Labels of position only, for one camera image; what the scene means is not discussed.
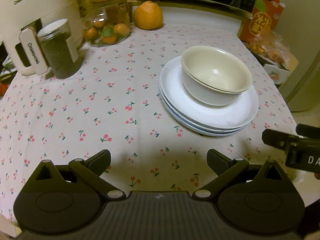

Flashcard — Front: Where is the blue patterned plate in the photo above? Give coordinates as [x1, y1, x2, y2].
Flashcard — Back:
[159, 88, 245, 137]
[161, 94, 244, 137]

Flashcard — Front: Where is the large white bowl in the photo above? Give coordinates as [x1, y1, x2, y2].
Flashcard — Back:
[181, 68, 241, 106]

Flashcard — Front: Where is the plain white plate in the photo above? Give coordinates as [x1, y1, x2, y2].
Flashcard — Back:
[159, 56, 259, 129]

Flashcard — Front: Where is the small cream bowl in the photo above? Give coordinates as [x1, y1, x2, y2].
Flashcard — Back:
[181, 46, 253, 94]
[181, 64, 252, 94]

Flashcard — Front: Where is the white printed carton box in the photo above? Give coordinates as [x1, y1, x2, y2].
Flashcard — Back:
[263, 64, 291, 85]

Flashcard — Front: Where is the cherry print tablecloth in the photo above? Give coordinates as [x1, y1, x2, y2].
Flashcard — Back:
[1, 24, 296, 222]

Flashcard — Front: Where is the plastic bag of fruit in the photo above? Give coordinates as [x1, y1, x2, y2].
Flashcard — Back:
[246, 28, 299, 72]

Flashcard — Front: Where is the red gift box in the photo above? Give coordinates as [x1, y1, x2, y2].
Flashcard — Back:
[239, 0, 286, 42]

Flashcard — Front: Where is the dark tea jar metal lid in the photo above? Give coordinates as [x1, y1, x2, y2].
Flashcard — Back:
[37, 18, 81, 79]

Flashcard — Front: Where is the glass jar of kumquats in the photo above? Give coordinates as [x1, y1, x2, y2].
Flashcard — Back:
[80, 0, 131, 47]

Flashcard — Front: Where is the orange citrus on table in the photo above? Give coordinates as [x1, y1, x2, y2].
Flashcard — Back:
[133, 1, 163, 30]

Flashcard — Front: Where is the white Changhong air fryer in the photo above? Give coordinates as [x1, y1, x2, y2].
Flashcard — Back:
[1, 0, 83, 75]

